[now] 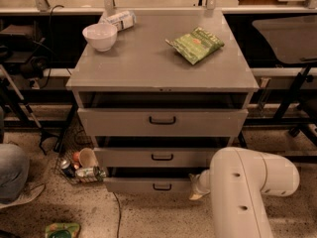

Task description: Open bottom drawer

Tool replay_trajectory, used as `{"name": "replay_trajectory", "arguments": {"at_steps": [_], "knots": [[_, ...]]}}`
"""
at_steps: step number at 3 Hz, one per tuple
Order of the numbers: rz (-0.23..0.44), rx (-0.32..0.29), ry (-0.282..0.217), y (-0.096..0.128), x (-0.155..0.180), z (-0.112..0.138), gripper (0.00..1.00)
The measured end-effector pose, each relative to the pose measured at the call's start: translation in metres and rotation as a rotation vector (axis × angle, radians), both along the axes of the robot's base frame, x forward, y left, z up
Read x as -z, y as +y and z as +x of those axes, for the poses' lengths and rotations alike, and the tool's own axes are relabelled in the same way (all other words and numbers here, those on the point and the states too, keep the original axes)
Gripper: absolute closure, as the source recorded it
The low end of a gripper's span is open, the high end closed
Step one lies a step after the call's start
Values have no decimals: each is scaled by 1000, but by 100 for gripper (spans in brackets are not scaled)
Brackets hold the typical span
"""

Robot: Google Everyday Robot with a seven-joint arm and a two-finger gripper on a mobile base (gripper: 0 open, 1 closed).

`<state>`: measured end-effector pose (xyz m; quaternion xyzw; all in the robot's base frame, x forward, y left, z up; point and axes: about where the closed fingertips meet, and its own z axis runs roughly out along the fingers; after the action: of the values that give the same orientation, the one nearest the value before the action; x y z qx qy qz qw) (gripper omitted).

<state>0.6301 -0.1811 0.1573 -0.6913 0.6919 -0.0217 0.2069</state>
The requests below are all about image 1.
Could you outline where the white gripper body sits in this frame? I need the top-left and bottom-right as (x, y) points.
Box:
(193, 170), (210, 195)

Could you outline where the grey bottom drawer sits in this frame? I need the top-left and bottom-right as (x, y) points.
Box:
(104, 178), (191, 193)

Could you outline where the grey drawer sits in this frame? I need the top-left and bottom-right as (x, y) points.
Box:
(104, 178), (191, 193)
(78, 108), (248, 137)
(94, 148), (218, 168)

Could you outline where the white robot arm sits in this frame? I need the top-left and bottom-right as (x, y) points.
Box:
(190, 147), (300, 238)

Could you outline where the grey middle drawer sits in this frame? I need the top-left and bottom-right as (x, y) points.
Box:
(94, 148), (218, 168)

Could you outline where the grey drawer cabinet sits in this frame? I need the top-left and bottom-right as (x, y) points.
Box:
(67, 9), (259, 180)

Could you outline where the grey top drawer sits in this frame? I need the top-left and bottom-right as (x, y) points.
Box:
(78, 108), (248, 137)

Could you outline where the green white can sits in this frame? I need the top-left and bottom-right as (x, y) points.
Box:
(75, 167), (106, 182)

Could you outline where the paper cup in basket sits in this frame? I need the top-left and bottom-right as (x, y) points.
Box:
(79, 148), (98, 168)

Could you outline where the orange round fruit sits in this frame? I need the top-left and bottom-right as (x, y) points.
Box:
(72, 152), (80, 162)

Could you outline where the blue soda can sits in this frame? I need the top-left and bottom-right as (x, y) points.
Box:
(60, 160), (75, 178)

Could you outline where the green chip bag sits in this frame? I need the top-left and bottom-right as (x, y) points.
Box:
(166, 27), (225, 65)

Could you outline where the green bag on floor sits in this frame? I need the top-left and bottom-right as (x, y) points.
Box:
(45, 223), (80, 238)

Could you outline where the person grey shoe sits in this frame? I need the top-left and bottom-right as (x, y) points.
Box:
(0, 184), (46, 209)

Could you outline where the black office chair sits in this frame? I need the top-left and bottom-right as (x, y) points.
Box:
(253, 15), (317, 145)

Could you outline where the white bowl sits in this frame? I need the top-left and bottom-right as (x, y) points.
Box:
(82, 23), (118, 52)

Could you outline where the white blue snack package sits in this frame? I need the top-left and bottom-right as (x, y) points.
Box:
(99, 11), (136, 31)

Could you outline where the person leg in jeans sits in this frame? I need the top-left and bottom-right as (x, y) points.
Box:
(0, 143), (30, 204)

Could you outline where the black tripod stand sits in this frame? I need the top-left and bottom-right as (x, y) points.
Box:
(0, 62), (60, 157)

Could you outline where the black floor cable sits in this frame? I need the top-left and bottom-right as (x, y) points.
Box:
(112, 191), (123, 238)

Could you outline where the wire basket on floor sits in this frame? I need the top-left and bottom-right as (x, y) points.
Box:
(53, 122), (106, 185)

